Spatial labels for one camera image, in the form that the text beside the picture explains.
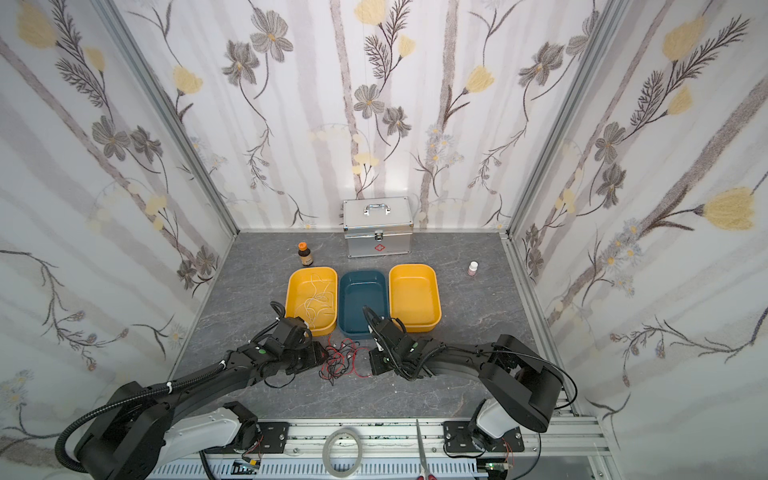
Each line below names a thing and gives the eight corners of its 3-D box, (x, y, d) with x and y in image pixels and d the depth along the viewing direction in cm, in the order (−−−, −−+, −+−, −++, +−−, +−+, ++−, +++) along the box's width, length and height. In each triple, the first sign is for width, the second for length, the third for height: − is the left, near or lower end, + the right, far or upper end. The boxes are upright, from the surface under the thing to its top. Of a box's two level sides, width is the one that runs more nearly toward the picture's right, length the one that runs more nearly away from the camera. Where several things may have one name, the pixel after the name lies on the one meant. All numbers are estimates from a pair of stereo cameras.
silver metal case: (344, 258, 114) (340, 229, 102) (349, 223, 126) (345, 193, 114) (409, 259, 114) (412, 230, 102) (407, 223, 127) (410, 194, 114)
